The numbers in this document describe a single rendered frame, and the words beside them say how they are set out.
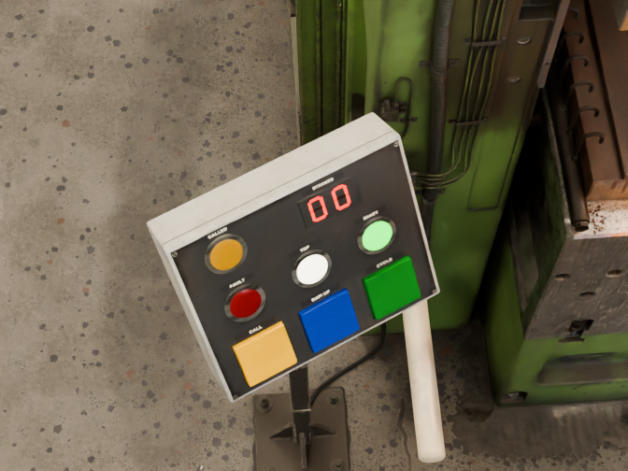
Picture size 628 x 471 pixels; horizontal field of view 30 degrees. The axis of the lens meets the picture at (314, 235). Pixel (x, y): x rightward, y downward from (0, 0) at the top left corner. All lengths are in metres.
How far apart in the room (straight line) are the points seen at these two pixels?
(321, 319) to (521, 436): 1.12
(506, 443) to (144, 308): 0.87
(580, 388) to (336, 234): 1.13
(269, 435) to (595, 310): 0.83
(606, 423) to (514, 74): 1.13
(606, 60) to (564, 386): 0.89
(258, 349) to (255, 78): 1.50
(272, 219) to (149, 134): 1.48
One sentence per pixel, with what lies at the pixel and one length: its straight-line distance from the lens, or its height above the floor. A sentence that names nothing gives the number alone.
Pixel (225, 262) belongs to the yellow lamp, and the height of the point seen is 1.16.
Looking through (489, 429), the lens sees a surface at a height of 0.00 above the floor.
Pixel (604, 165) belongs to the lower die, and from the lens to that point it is 1.80.
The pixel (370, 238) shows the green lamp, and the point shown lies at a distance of 1.57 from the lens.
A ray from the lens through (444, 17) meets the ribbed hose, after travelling 1.57.
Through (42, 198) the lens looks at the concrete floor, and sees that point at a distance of 2.91.
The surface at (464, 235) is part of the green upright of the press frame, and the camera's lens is 2.23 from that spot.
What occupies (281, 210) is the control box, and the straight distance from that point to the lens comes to 1.49.
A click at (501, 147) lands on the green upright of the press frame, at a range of 1.95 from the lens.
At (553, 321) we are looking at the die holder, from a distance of 2.14.
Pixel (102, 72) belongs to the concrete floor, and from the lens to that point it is 3.06.
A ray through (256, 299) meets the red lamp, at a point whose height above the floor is 1.09.
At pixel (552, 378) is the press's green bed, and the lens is 2.53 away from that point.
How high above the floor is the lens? 2.52
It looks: 65 degrees down
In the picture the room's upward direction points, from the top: 2 degrees counter-clockwise
